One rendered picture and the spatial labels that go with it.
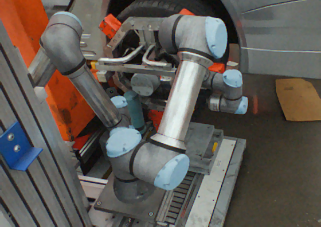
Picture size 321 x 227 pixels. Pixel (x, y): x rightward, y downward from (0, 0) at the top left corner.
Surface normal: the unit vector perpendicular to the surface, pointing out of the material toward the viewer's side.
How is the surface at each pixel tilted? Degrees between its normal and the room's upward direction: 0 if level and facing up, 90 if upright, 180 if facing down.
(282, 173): 0
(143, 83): 90
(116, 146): 7
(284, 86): 12
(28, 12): 90
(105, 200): 0
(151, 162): 43
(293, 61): 90
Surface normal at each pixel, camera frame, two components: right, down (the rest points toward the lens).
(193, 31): -0.48, -0.20
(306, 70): -0.39, 0.59
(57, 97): 0.91, 0.12
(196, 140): -0.14, -0.80
